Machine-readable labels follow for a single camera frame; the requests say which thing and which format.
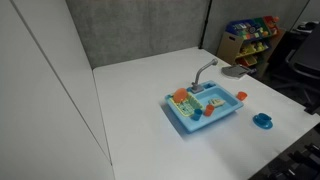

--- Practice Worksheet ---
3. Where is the black office chair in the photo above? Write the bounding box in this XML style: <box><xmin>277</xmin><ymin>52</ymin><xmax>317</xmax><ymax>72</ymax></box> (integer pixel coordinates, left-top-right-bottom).
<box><xmin>271</xmin><ymin>25</ymin><xmax>320</xmax><ymax>115</ymax></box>

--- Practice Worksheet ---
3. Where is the blue toy sink basin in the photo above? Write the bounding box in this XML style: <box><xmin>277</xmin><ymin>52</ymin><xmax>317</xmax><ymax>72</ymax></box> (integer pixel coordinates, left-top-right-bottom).
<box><xmin>165</xmin><ymin>81</ymin><xmax>243</xmax><ymax>133</ymax></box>

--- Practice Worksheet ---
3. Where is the grey metal mounting plate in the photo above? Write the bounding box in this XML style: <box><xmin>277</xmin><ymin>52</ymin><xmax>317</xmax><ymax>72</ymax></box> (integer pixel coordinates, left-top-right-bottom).
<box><xmin>221</xmin><ymin>65</ymin><xmax>249</xmax><ymax>79</ymax></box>

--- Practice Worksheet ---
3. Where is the small orange cup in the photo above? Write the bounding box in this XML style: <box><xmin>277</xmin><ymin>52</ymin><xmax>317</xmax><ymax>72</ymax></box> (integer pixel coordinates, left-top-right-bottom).
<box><xmin>204</xmin><ymin>104</ymin><xmax>215</xmax><ymax>117</ymax></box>

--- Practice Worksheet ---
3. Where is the black equipment at table edge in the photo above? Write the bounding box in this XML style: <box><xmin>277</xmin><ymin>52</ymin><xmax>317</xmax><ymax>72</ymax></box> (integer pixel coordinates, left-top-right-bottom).
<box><xmin>248</xmin><ymin>124</ymin><xmax>320</xmax><ymax>180</ymax></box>

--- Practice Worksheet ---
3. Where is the orange toy plate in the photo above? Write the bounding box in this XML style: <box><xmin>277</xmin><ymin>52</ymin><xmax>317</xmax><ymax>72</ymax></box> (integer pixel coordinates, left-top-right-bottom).
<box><xmin>173</xmin><ymin>88</ymin><xmax>188</xmax><ymax>103</ymax></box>

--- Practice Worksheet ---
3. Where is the yellow green dish rack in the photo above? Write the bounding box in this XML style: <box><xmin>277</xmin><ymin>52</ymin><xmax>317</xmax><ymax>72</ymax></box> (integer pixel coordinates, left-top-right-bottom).
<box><xmin>169</xmin><ymin>93</ymin><xmax>204</xmax><ymax>117</ymax></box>

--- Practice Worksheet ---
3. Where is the grey toy faucet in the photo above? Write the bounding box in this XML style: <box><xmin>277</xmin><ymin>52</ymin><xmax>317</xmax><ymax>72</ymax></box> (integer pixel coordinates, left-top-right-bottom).
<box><xmin>191</xmin><ymin>59</ymin><xmax>218</xmax><ymax>94</ymax></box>

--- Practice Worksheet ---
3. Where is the toy sponge in sink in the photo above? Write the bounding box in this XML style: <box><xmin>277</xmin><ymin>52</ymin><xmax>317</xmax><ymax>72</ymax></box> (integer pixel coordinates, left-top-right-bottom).
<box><xmin>209</xmin><ymin>98</ymin><xmax>225</xmax><ymax>107</ymax></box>

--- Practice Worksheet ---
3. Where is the blue saucer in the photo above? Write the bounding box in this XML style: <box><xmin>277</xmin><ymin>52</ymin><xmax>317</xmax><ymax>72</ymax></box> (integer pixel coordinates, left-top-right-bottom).
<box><xmin>253</xmin><ymin>114</ymin><xmax>273</xmax><ymax>129</ymax></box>

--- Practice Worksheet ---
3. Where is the blue mug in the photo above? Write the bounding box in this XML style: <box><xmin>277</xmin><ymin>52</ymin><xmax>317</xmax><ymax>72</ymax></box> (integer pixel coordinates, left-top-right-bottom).
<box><xmin>257</xmin><ymin>113</ymin><xmax>271</xmax><ymax>124</ymax></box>

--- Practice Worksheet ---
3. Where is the small blue cup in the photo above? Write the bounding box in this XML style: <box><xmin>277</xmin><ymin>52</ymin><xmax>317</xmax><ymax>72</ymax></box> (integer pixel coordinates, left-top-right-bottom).
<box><xmin>191</xmin><ymin>109</ymin><xmax>203</xmax><ymax>121</ymax></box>

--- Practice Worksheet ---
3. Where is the orange mug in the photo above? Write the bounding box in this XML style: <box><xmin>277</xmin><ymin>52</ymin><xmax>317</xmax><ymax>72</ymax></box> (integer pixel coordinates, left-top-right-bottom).
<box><xmin>236</xmin><ymin>91</ymin><xmax>248</xmax><ymax>101</ymax></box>

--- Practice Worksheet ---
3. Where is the colourful toy shelf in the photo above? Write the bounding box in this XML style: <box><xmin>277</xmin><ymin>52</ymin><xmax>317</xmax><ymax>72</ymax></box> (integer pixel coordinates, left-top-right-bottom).
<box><xmin>217</xmin><ymin>16</ymin><xmax>285</xmax><ymax>78</ymax></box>

